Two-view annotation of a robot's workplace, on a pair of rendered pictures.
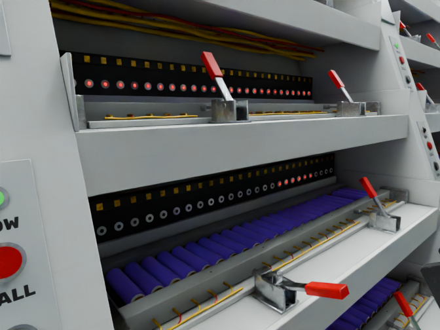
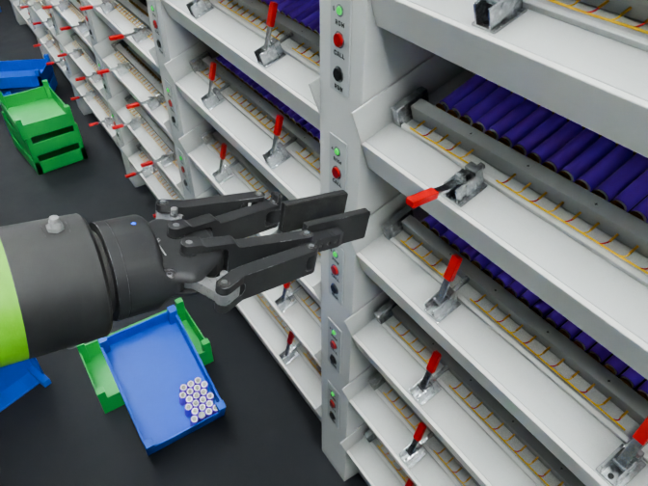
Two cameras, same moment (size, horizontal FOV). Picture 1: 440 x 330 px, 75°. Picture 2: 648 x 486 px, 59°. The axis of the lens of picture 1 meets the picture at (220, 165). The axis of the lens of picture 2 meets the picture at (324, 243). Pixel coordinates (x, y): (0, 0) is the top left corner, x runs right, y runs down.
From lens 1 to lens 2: 0.63 m
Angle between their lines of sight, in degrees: 98
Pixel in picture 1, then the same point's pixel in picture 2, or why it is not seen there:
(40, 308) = (344, 67)
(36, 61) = not seen: outside the picture
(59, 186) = (358, 16)
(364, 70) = not seen: outside the picture
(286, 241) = (551, 187)
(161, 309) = (428, 120)
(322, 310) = (475, 236)
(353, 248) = (592, 278)
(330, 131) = (632, 121)
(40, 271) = (346, 52)
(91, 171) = (377, 13)
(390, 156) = not seen: outside the picture
